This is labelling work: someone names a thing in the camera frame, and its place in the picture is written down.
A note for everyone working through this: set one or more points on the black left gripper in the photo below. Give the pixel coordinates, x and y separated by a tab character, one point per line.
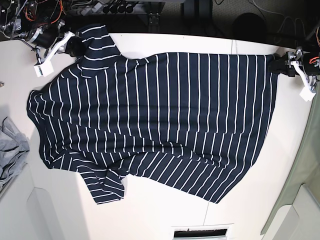
285	64

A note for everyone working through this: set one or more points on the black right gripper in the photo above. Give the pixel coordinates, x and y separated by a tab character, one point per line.
47	36

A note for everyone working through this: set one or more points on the navy white-striped t-shirt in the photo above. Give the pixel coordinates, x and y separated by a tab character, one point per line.
192	121

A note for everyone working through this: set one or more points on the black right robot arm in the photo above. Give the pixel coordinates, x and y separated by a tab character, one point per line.
37	23

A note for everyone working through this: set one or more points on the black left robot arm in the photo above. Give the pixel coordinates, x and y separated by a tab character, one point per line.
309	43

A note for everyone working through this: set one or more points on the white power strip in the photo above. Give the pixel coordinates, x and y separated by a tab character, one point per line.
87	10

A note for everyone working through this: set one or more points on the black round stool base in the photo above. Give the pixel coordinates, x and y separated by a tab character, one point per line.
249	27

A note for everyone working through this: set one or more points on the grey cloth pile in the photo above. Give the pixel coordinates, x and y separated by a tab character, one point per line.
14	148

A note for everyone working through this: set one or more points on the green-grey side panel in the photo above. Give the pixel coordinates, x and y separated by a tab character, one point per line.
296	213

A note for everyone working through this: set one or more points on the white left side panel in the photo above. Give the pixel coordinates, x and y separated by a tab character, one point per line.
27	212

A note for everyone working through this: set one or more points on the white slotted vent tray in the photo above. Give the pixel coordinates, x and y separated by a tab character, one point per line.
203	232

